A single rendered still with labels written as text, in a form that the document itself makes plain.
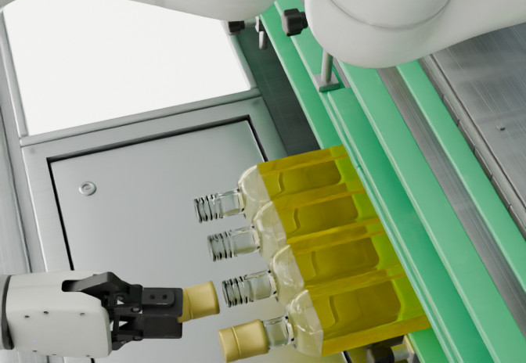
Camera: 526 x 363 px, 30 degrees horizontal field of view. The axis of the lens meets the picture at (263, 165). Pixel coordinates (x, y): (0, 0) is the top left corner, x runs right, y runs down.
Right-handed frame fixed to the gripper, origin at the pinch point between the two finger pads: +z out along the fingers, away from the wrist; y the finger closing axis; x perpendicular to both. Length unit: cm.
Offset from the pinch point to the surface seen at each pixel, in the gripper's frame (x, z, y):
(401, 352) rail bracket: -2.4, 25.0, -3.5
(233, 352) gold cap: -5.1, 7.1, 1.3
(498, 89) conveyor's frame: 16.3, 33.6, 17.0
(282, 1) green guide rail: 43.8, 13.8, 4.2
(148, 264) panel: 14.7, -2.4, -13.0
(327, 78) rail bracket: 28.0, 18.2, 6.3
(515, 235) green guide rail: -0.8, 32.4, 15.4
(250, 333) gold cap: -3.5, 8.7, 2.1
